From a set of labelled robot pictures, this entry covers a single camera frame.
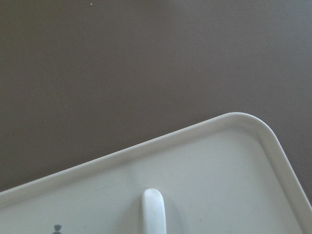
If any cream rabbit tray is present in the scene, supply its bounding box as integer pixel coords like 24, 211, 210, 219
0, 113, 312, 234

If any white plastic spoon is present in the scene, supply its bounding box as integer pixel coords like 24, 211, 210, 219
141, 189, 167, 234

